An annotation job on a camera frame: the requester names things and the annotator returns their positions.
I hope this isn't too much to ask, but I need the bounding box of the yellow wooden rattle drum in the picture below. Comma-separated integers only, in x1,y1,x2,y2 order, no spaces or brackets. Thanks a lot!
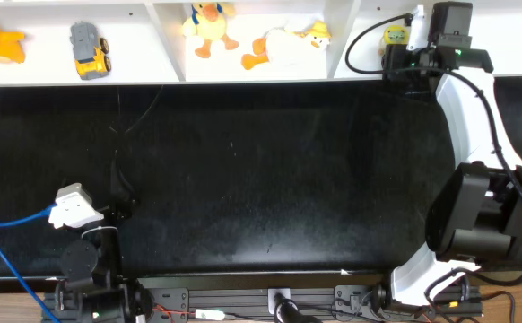
378,24,412,57

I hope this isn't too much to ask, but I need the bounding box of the grey and yellow toy truck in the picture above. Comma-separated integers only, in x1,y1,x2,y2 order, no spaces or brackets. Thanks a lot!
68,21,113,82

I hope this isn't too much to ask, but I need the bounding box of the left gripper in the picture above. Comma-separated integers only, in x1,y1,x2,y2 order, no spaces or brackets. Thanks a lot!
101,149,139,223

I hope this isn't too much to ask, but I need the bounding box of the blue cable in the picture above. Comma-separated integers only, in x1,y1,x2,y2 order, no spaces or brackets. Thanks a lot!
0,203,61,323

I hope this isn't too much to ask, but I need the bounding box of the yellow plush duck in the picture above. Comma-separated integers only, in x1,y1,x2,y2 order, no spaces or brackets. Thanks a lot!
181,2,241,60

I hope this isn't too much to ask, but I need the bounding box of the white shelf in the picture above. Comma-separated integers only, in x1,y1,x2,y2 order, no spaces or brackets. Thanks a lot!
0,0,522,88

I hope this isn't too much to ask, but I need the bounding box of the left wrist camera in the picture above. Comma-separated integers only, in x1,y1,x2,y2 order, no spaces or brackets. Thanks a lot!
47,182,106,231

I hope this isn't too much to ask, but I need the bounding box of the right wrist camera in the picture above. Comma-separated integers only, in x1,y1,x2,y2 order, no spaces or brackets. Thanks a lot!
405,4,431,52

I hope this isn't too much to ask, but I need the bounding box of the white plush duck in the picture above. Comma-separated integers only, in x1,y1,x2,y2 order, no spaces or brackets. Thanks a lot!
240,20,333,72

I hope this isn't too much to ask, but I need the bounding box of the mounting rail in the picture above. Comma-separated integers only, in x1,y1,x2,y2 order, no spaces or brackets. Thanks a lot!
146,285,518,323

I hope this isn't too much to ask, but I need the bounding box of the yellow rubber duck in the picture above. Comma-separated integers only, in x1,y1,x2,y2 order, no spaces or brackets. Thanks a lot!
0,11,27,65

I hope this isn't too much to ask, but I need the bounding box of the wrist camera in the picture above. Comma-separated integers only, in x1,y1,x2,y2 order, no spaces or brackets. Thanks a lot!
405,4,431,52
47,182,106,231

